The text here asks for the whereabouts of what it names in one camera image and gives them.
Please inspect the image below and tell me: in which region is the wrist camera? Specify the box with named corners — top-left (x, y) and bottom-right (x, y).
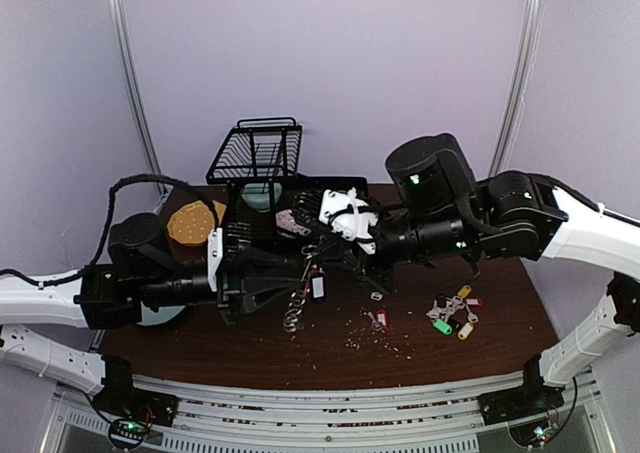
top-left (206, 222), bottom-right (252, 293)
top-left (292, 187), bottom-right (379, 255)

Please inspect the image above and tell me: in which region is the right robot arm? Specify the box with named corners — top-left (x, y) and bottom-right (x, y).
top-left (293, 133), bottom-right (639, 423)

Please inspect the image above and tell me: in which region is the yellow dotted plate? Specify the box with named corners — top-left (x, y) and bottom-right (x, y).
top-left (167, 200), bottom-right (216, 247)

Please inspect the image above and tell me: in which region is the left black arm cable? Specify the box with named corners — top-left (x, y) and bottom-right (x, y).
top-left (0, 172), bottom-right (231, 289)

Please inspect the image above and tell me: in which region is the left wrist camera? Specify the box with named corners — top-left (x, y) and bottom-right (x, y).
top-left (206, 222), bottom-right (252, 293)

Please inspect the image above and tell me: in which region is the grey keyring organiser red handle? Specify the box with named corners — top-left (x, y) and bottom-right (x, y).
top-left (282, 244), bottom-right (318, 334)

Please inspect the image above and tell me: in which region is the black wire dish rack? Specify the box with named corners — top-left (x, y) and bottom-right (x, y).
top-left (205, 117), bottom-right (377, 254)

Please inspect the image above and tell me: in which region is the key with black tag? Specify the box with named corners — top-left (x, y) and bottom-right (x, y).
top-left (308, 268), bottom-right (327, 303)

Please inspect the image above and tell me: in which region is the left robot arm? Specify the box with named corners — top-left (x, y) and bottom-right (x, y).
top-left (1, 213), bottom-right (300, 417)

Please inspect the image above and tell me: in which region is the pile of tagged keys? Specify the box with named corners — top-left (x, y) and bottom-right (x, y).
top-left (426, 285), bottom-right (483, 341)

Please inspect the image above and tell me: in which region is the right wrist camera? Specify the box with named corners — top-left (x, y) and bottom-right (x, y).
top-left (292, 187), bottom-right (379, 255)

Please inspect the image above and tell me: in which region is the pale green bowl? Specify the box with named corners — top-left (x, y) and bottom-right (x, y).
top-left (241, 183), bottom-right (282, 213)

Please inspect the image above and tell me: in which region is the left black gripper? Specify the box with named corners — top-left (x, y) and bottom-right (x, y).
top-left (135, 243), bottom-right (300, 325)

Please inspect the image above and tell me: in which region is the pink patterned bowl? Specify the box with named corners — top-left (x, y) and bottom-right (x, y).
top-left (275, 209), bottom-right (311, 239)

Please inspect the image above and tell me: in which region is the key with red tag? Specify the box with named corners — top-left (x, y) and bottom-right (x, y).
top-left (365, 312), bottom-right (387, 332)

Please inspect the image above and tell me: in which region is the light blue flat plate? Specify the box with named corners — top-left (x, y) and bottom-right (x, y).
top-left (138, 306), bottom-right (185, 327)

